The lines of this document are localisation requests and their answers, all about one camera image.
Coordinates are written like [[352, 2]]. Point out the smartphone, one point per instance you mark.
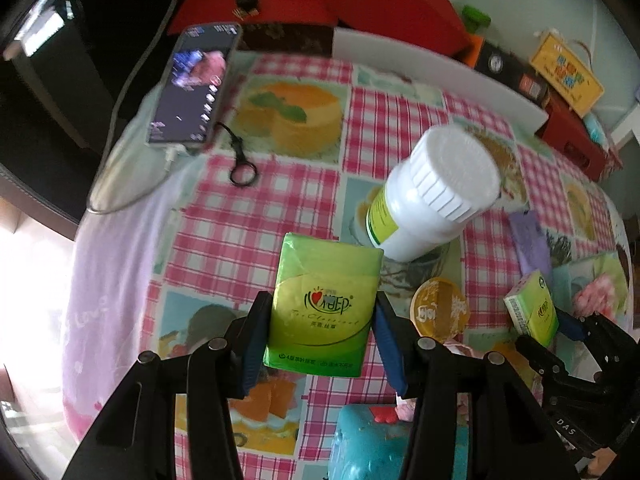
[[193, 85]]

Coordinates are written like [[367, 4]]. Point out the checkered picture tablecloth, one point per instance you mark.
[[303, 145]]

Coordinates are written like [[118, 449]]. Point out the green tissue pack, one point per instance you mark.
[[531, 308], [322, 306]]

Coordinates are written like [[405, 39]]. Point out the purple snack packet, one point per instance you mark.
[[530, 243]]

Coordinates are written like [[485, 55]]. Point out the teal plastic toy case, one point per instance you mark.
[[370, 442]]

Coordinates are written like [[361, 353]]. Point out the red carton with handle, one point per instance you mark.
[[566, 133]]

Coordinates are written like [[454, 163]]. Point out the black flat box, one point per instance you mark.
[[513, 73]]

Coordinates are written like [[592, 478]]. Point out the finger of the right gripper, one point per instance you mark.
[[551, 368], [593, 329]]

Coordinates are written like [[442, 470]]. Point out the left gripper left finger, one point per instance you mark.
[[133, 436]]

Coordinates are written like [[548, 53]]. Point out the pink white fluffy cloth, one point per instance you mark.
[[599, 296]]

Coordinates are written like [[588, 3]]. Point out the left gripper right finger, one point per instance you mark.
[[509, 437]]

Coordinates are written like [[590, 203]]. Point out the person hand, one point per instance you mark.
[[606, 465]]

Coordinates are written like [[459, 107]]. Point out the black monitor screen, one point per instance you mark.
[[29, 24]]

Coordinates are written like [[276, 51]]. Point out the large red gift box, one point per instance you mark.
[[430, 24]]

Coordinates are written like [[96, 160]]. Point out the white pill bottle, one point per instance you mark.
[[448, 179]]

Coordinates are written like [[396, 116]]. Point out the blue wet wipes pack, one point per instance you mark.
[[595, 129]]

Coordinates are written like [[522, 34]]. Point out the yellow handled gift box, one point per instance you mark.
[[570, 76]]

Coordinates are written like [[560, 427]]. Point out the white foam board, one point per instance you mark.
[[394, 56]]

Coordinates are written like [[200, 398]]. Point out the orange round jelly cup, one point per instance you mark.
[[439, 310]]

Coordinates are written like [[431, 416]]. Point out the teal shallow box tray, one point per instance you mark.
[[571, 278]]

